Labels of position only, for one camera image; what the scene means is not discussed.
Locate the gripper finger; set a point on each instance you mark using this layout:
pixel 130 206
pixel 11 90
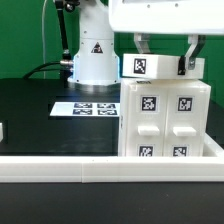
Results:
pixel 188 61
pixel 141 41

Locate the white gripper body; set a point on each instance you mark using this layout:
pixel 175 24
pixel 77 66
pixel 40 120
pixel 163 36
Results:
pixel 198 17

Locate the white cabinet top block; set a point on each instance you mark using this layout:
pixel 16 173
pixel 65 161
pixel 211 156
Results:
pixel 152 66

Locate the white cabinet door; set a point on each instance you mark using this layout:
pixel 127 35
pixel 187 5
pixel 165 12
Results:
pixel 185 121
pixel 146 122

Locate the white cabinet body box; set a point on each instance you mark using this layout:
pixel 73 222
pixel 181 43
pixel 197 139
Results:
pixel 128 84

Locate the white L-shaped fence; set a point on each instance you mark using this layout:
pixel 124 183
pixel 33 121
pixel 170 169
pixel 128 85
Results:
pixel 208 168

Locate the black camera pole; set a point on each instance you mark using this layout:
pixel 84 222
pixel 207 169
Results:
pixel 61 7

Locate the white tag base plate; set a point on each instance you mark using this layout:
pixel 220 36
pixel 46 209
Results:
pixel 85 109

